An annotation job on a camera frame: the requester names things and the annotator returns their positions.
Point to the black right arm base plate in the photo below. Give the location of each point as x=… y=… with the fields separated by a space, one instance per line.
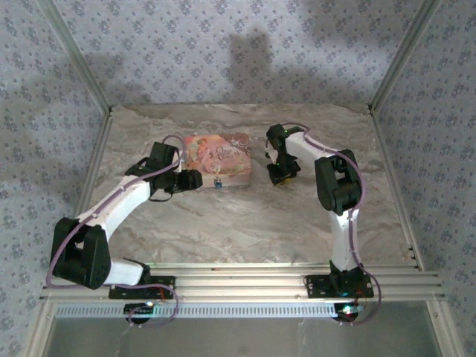
x=316 y=286

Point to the black controller board with LED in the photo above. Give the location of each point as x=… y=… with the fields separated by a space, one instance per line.
x=139 y=309
x=347 y=310

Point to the aluminium frame side rail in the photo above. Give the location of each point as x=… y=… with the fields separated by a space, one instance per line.
x=390 y=167
x=97 y=156

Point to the aluminium rail beam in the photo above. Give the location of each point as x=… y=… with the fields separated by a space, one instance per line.
x=241 y=282

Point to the aluminium frame post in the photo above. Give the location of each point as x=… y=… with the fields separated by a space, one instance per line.
x=401 y=56
x=80 y=63

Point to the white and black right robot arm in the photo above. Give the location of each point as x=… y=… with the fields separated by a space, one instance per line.
x=344 y=238

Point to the small blue silver padlock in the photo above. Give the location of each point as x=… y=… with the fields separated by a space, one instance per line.
x=218 y=183

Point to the pink illustrated book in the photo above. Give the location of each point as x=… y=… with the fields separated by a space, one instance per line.
x=223 y=156

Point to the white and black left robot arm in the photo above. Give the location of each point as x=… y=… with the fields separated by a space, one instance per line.
x=126 y=201

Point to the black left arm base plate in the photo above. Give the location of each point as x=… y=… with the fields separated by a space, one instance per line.
x=163 y=288

